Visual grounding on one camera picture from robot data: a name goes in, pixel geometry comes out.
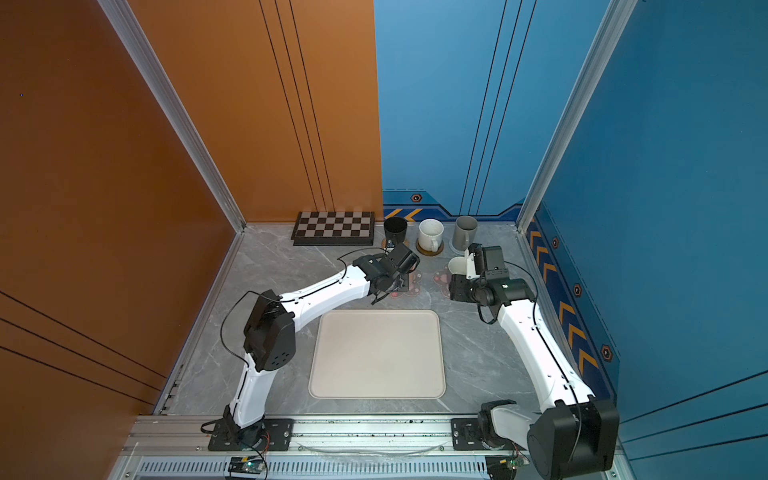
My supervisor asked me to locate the white mug purple handle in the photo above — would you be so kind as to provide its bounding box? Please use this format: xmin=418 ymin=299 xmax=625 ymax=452
xmin=448 ymin=256 xmax=468 ymax=276

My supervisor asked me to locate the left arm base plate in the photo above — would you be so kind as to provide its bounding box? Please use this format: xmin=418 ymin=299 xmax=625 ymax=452
xmin=201 ymin=418 xmax=294 ymax=453

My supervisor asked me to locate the grey mug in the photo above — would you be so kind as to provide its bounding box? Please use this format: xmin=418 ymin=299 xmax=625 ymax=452
xmin=451 ymin=216 xmax=479 ymax=252

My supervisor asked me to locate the pink flower coaster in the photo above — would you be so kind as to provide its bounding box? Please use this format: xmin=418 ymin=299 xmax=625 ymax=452
xmin=433 ymin=267 xmax=452 ymax=298
xmin=393 ymin=270 xmax=422 ymax=297

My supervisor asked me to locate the beige plastic tray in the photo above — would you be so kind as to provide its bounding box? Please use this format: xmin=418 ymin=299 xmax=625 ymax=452
xmin=308 ymin=309 xmax=446 ymax=400

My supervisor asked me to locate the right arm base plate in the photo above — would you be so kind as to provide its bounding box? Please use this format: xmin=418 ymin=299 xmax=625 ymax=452
xmin=450 ymin=418 xmax=486 ymax=451

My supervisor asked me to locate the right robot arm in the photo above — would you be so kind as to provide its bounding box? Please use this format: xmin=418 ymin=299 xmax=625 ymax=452
xmin=449 ymin=243 xmax=619 ymax=479

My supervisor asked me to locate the woven rattan round coaster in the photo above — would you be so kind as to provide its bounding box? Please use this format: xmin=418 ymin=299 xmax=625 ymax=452
xmin=381 ymin=239 xmax=410 ymax=252

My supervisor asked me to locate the blue woven round coaster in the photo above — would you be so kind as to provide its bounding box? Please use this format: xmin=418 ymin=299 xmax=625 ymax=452
xmin=449 ymin=244 xmax=474 ymax=257

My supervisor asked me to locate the left green circuit board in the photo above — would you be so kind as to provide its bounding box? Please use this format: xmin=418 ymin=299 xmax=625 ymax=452
xmin=226 ymin=456 xmax=269 ymax=479

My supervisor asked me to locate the green circuit board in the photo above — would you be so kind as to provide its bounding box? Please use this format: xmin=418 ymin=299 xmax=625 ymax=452
xmin=485 ymin=456 xmax=529 ymax=480
xmin=226 ymin=456 xmax=269 ymax=479

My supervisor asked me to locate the black mug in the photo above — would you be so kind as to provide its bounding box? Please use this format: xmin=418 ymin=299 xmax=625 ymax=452
xmin=383 ymin=216 xmax=408 ymax=249

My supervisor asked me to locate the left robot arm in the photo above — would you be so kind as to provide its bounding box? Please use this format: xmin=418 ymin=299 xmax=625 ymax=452
xmin=214 ymin=244 xmax=420 ymax=447

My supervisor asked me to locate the black white chessboard box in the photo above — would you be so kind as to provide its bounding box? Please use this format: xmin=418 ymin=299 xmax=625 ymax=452
xmin=291 ymin=211 xmax=376 ymax=246

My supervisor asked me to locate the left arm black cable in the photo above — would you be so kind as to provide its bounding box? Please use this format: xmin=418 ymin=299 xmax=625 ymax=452
xmin=219 ymin=247 xmax=385 ymax=367

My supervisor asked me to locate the brown wooden round coaster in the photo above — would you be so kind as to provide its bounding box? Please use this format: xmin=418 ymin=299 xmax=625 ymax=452
xmin=415 ymin=241 xmax=445 ymax=257

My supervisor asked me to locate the right green circuit board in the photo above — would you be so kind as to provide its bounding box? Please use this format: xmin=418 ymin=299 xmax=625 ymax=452
xmin=485 ymin=456 xmax=529 ymax=480

